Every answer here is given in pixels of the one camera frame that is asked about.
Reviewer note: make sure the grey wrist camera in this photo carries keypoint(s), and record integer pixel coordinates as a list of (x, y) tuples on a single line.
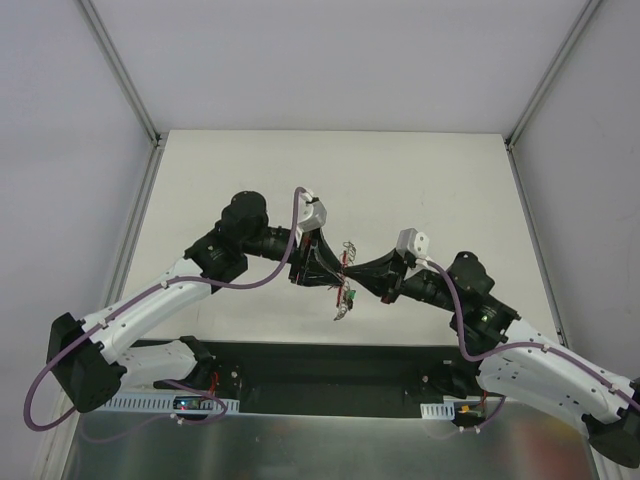
[(311, 215), (413, 242)]

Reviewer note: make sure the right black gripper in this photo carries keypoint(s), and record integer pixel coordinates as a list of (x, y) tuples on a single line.
[(394, 275)]

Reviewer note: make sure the right aluminium frame post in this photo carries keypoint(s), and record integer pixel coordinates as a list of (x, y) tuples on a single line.
[(544, 86)]

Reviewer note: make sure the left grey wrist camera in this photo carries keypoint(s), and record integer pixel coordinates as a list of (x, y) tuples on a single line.
[(311, 215)]

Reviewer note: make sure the left aluminium frame post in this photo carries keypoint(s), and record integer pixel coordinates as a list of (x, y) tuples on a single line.
[(113, 59)]

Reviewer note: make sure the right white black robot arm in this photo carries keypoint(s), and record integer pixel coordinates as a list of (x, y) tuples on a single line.
[(511, 358)]

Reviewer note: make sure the left white cable duct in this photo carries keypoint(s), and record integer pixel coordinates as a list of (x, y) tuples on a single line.
[(169, 403)]

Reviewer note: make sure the right aluminium table rail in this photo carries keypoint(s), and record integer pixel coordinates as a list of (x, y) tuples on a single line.
[(605, 469)]

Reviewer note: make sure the right white cable duct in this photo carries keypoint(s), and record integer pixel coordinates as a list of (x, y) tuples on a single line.
[(438, 411)]

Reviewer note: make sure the white cable duct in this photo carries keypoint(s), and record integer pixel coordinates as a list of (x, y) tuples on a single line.
[(169, 403), (438, 411)]

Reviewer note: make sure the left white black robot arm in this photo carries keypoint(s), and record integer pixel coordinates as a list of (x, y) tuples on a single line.
[(94, 358)]

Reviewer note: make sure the left aluminium table rail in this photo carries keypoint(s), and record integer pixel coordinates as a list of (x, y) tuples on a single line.
[(56, 443)]

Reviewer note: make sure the aluminium frame post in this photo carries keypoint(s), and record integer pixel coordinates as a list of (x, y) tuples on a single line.
[(113, 59), (544, 86)]

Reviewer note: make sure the aluminium table rail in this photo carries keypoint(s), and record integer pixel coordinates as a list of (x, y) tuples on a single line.
[(605, 469), (56, 443)]

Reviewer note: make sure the red handled metal key holder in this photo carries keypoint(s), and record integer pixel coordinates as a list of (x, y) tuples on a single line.
[(347, 258)]

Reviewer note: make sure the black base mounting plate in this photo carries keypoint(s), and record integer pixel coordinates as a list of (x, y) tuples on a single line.
[(370, 381)]

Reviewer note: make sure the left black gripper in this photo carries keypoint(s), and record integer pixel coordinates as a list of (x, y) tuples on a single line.
[(301, 258)]

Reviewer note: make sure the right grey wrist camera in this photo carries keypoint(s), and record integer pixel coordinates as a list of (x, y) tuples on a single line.
[(413, 242)]

